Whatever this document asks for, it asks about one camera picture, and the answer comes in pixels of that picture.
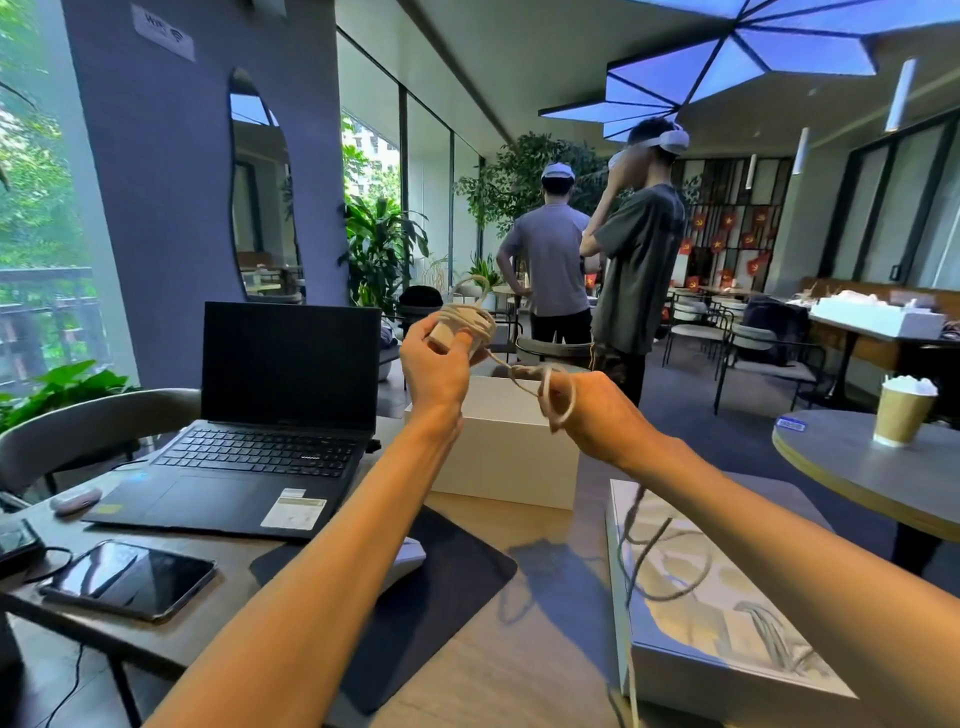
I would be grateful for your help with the black smartphone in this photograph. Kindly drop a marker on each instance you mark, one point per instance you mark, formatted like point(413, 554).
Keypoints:
point(127, 579)

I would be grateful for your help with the green leafy plant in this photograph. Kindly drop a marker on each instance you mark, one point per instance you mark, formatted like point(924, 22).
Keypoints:
point(60, 386)

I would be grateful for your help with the grey curved chair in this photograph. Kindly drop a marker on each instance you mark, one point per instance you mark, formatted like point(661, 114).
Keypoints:
point(82, 427)

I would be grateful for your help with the white wall sign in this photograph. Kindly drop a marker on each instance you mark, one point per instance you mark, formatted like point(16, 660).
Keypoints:
point(161, 30)

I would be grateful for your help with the person's left forearm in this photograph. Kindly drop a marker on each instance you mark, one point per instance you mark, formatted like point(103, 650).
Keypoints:
point(330, 570)

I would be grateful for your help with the large leafy potted plant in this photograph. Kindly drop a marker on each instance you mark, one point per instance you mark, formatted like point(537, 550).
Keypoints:
point(379, 247)

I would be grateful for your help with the black backpack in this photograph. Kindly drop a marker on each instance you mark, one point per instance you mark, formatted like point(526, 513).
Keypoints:
point(776, 330)

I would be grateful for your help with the tan paper cup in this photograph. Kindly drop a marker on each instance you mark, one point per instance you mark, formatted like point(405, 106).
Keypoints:
point(900, 416)

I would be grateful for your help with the person's right fingers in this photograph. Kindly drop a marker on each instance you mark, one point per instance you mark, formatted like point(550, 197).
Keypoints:
point(553, 397)

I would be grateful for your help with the white pendant lamp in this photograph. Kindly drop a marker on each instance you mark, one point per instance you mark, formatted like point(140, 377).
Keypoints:
point(751, 172)
point(900, 94)
point(801, 150)

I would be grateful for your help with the printed white box lid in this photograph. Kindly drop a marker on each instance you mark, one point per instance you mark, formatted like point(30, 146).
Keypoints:
point(712, 607)

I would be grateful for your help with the small blue card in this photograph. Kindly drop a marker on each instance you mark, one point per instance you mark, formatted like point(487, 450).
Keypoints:
point(791, 424)

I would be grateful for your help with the small potted plant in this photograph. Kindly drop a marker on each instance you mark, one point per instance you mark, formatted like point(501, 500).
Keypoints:
point(484, 271)

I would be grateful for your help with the person's left hand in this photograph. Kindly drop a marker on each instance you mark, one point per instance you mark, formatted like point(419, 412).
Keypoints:
point(431, 375)

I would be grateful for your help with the black frame dining chair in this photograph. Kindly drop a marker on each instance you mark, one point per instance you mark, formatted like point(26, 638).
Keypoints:
point(690, 311)
point(757, 341)

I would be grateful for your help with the person's right hand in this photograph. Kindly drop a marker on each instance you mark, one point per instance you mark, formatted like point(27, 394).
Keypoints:
point(600, 420)

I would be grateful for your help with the dark mouse pad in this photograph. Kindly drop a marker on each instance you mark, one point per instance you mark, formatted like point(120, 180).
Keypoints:
point(450, 592)

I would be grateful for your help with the pink earbuds case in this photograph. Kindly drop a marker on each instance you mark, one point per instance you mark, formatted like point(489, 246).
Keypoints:
point(75, 501)

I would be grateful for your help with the curved wall mirror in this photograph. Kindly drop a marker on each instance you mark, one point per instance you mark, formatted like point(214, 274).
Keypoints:
point(262, 202)

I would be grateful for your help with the blue ceiling light panel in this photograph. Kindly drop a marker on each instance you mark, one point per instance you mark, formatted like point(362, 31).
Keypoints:
point(675, 71)

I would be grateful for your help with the indoor tree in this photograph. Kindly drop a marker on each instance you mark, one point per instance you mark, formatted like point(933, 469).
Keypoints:
point(525, 172)

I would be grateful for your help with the white computer mouse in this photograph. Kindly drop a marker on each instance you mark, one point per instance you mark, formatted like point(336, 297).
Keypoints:
point(409, 562)

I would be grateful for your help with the person's right forearm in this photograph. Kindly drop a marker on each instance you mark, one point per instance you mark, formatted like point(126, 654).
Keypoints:
point(787, 570)

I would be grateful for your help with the long white box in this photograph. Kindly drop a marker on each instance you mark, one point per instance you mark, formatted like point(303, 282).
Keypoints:
point(877, 319)

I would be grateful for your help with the wooden bench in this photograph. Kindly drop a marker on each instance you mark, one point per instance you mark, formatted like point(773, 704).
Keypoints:
point(862, 289)

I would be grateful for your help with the person's left thumb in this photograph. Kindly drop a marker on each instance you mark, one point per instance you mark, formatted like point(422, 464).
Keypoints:
point(424, 328)

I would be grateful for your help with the white headset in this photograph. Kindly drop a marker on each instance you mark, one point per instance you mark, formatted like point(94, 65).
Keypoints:
point(671, 141)
point(559, 172)

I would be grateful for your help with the black laptop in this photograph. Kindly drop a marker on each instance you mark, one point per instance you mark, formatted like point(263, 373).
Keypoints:
point(285, 367)

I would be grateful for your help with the white cardboard box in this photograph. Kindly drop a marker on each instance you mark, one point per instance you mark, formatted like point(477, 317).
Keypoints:
point(502, 442)

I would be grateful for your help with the black round chair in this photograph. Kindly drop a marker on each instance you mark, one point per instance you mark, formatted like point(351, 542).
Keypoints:
point(418, 300)

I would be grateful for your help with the round grey table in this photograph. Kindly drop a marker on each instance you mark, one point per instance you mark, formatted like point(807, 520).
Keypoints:
point(862, 465)

